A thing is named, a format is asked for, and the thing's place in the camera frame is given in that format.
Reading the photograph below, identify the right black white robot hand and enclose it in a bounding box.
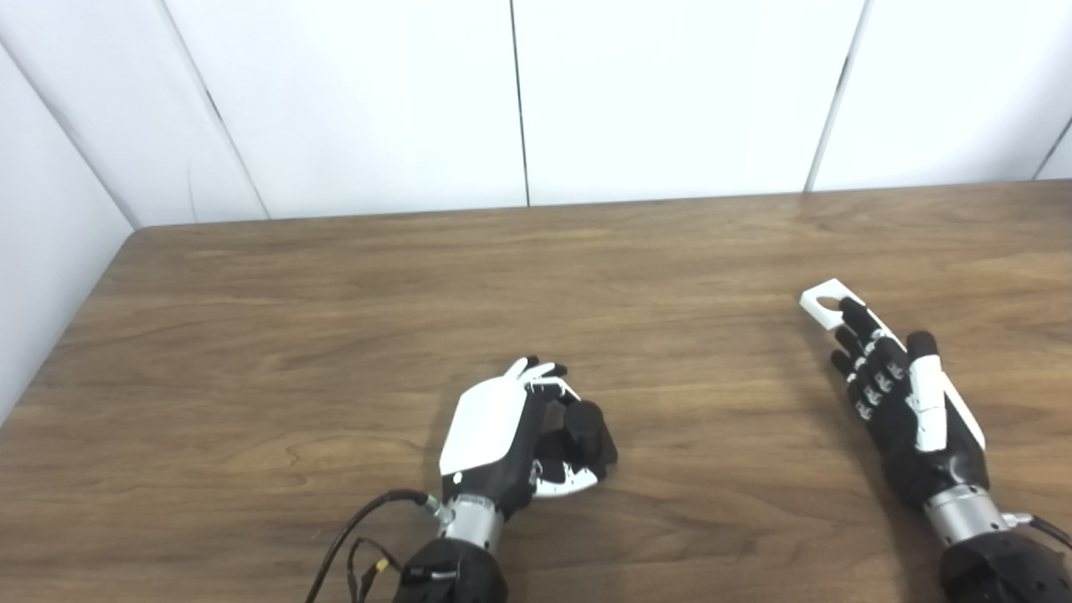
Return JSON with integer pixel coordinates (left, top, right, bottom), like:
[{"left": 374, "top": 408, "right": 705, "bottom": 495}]
[{"left": 829, "top": 297, "right": 991, "bottom": 510}]

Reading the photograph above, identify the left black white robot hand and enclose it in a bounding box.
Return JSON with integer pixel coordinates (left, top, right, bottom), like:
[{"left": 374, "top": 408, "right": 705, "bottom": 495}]
[{"left": 438, "top": 356, "right": 619, "bottom": 516}]

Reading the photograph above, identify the black peg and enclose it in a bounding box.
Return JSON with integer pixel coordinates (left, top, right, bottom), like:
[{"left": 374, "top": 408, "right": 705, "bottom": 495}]
[{"left": 536, "top": 399, "right": 619, "bottom": 482}]

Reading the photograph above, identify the white square piece with hole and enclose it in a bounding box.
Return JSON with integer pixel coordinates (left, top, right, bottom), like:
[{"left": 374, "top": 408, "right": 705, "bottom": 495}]
[{"left": 799, "top": 278, "right": 868, "bottom": 330}]

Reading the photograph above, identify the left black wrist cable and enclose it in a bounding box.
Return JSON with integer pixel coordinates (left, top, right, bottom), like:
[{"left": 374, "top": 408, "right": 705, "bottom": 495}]
[{"left": 304, "top": 489, "right": 445, "bottom": 603}]

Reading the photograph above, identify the thin wire with yellow tag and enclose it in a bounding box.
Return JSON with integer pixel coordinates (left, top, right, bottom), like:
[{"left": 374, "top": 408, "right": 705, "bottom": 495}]
[{"left": 348, "top": 538, "right": 403, "bottom": 603}]

